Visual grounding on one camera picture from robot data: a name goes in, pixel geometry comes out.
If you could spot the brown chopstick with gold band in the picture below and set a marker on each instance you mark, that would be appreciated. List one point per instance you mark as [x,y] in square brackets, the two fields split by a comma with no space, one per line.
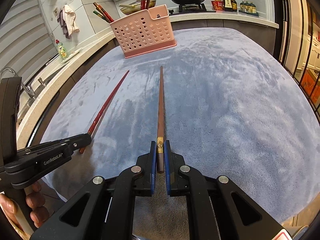
[160,125]

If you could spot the olive pan with glass lid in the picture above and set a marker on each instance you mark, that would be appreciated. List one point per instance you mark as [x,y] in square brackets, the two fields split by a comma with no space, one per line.
[128,9]

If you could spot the tray of small spice jars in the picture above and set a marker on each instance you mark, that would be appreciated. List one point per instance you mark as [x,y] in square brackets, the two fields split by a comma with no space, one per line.
[247,7]

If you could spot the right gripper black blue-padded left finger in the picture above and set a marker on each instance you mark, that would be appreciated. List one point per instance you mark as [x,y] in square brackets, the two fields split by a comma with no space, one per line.
[104,208]

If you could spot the orange gift box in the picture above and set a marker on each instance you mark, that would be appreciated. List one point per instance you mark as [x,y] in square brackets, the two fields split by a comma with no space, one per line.
[310,84]

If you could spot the pink perforated utensil holder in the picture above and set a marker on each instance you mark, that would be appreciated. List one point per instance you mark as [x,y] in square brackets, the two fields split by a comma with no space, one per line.
[145,31]

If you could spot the grey-blue fleece table mat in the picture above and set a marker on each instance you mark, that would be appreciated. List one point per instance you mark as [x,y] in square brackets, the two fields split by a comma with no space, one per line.
[230,109]

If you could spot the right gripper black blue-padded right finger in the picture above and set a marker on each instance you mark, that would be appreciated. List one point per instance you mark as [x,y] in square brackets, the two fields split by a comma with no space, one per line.
[217,208]

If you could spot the bright red twisted chopstick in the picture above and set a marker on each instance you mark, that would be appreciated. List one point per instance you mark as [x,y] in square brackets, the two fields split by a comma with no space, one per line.
[106,13]

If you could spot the dark red twisted chopstick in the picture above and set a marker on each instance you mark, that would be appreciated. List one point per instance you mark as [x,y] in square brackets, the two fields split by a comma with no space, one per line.
[106,104]

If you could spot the person's left hand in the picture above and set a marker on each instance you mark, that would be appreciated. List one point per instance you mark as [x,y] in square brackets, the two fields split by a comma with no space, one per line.
[35,200]

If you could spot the hanging pink and purple cloth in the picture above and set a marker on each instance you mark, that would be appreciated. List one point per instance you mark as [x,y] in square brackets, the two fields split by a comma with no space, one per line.
[66,19]

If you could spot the black metal grid door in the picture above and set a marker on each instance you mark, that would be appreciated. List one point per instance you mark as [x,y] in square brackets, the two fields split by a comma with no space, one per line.
[297,40]

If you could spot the green dish soap bottle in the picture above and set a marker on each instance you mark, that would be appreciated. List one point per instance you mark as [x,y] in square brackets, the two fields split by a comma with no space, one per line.
[61,49]

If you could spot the chrome sink faucet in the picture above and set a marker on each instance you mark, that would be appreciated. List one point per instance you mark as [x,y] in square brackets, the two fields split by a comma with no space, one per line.
[28,89]

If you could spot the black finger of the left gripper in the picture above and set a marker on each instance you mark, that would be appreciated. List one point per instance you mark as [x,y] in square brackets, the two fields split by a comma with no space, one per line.
[26,166]

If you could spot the green chopstick with gold band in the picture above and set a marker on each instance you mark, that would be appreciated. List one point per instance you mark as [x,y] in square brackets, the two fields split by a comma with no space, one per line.
[101,16]

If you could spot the red instant noodle cup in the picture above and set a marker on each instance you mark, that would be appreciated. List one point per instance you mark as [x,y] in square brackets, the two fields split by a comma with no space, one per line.
[218,5]

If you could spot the purple-brown chopstick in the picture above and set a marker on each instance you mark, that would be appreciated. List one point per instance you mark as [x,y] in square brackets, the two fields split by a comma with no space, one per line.
[98,9]

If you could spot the black gas stove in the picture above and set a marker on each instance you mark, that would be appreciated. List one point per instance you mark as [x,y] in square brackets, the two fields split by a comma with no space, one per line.
[190,8]

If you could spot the dark sauce bottle yellow cap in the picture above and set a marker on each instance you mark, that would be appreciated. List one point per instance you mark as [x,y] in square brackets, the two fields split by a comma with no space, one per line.
[234,5]

